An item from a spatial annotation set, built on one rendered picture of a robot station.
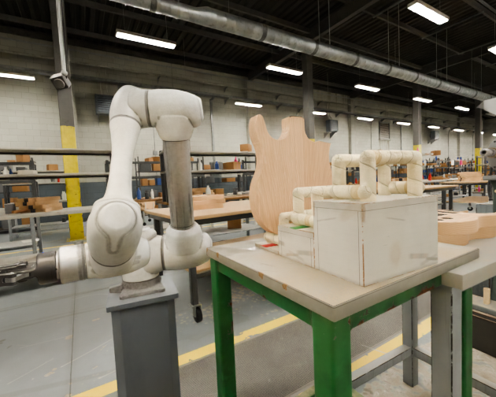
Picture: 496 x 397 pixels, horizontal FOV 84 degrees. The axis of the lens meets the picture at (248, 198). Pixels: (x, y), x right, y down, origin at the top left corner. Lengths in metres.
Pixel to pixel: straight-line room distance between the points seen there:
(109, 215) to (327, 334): 0.48
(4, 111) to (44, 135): 1.21
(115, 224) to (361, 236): 0.49
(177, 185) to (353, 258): 0.74
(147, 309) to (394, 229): 0.98
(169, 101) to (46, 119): 10.83
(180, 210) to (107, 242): 0.59
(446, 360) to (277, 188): 0.67
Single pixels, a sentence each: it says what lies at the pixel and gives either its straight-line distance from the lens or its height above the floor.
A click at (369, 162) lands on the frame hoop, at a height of 1.18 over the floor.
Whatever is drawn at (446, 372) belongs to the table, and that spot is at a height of 0.60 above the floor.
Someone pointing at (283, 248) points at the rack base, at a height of 0.96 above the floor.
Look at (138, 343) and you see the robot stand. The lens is 1.34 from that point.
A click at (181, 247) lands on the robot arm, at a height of 0.89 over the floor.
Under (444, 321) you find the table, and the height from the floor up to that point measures 0.74.
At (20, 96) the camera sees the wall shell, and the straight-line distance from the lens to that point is 12.03.
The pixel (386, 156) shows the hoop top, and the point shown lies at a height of 1.20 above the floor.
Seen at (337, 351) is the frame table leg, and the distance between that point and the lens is 0.61.
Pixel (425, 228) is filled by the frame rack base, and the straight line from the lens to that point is 0.78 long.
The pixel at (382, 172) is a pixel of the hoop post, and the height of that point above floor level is 1.16.
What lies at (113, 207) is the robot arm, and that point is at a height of 1.12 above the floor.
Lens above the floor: 1.16
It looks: 4 degrees down
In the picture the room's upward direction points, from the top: 3 degrees counter-clockwise
